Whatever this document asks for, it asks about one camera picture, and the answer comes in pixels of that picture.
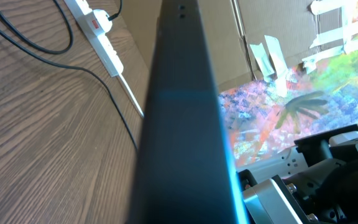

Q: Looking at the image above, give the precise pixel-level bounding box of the blue Samsung Galaxy smartphone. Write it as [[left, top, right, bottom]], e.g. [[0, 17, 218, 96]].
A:
[[127, 1, 250, 223]]

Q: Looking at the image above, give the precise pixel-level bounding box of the black USB-C charging cable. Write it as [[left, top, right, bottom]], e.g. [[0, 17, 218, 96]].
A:
[[0, 0, 139, 152]]

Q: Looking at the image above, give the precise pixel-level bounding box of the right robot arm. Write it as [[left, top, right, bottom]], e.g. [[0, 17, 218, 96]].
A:
[[237, 124, 358, 224]]

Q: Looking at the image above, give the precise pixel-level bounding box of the white charger plug adapter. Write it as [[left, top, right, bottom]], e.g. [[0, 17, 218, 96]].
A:
[[85, 9, 112, 36]]

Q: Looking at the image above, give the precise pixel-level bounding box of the colourful painted backdrop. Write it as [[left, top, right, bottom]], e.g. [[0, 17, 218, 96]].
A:
[[219, 1, 358, 167]]

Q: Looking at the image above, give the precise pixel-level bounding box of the white power extension strip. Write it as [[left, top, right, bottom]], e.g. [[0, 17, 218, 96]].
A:
[[64, 0, 124, 77]]

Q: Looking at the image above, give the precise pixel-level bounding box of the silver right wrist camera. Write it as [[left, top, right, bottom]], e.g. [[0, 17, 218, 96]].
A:
[[242, 179, 302, 224]]

